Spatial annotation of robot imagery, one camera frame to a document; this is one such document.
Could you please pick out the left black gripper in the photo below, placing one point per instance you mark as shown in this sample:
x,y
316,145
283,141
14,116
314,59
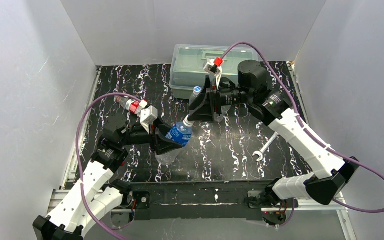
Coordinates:
x,y
154,138

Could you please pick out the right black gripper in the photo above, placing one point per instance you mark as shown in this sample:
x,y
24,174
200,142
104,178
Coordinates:
x,y
214,101

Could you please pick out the clear unlabelled plastic bottle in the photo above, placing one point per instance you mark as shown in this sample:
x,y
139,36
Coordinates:
x,y
224,112

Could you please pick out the blue label plastic bottle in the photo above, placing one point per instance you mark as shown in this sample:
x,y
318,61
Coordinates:
x,y
180,133

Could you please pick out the blue white bottle cap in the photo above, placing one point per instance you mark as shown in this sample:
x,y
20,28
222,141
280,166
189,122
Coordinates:
x,y
197,90

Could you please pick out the red label plastic bottle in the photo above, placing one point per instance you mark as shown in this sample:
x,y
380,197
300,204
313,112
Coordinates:
x,y
129,104

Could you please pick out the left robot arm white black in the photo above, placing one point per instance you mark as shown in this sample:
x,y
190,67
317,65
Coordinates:
x,y
92,196

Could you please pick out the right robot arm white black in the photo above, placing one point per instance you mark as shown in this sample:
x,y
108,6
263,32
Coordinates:
x,y
330,173

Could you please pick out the translucent plastic storage box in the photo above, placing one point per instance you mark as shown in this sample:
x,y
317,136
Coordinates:
x,y
187,68

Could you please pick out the silver open-end wrench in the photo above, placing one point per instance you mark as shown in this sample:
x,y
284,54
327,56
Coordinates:
x,y
258,155

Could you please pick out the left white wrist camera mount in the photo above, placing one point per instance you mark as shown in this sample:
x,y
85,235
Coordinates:
x,y
148,115

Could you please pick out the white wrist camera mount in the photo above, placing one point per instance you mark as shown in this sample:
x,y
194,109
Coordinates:
x,y
214,66
148,115

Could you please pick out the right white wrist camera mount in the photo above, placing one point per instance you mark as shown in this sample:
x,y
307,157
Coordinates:
x,y
214,66

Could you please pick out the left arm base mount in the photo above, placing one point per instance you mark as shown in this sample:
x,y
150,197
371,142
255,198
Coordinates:
x,y
137,200

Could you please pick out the aluminium frame rail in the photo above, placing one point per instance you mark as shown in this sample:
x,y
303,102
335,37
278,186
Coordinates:
x,y
169,201

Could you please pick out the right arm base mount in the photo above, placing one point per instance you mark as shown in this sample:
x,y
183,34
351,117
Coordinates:
x,y
276,212

